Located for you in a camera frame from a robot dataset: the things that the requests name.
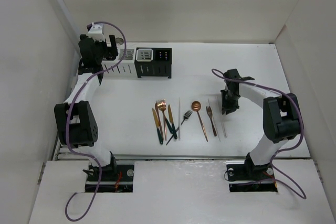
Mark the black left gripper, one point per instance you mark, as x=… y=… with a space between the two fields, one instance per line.
x=109 y=51

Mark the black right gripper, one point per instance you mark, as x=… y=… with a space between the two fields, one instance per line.
x=230 y=108

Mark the silver spoon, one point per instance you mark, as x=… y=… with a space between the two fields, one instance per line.
x=119 y=41

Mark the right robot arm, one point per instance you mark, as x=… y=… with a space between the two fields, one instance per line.
x=281 y=122

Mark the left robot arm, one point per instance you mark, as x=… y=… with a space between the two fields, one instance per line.
x=75 y=120

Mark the small copper fork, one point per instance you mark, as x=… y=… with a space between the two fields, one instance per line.
x=210 y=115

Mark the copper spoon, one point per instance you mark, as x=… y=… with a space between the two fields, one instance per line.
x=196 y=106

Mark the black fork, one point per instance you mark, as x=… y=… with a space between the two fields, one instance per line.
x=186 y=117

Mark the white slotted utensil container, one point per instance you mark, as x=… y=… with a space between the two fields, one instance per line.
x=125 y=69

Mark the white insert in black container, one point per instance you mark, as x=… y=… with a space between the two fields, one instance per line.
x=144 y=55

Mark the black slotted utensil container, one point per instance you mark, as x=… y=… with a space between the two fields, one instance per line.
x=160 y=66

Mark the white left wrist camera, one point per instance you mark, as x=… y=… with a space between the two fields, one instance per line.
x=96 y=32

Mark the gold knife green handle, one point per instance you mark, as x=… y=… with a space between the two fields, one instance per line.
x=157 y=126
x=171 y=119

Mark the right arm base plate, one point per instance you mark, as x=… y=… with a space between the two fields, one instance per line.
x=241 y=180

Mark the aluminium frame rail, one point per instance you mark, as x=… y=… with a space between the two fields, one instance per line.
x=60 y=152

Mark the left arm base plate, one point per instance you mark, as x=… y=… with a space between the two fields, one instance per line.
x=114 y=179

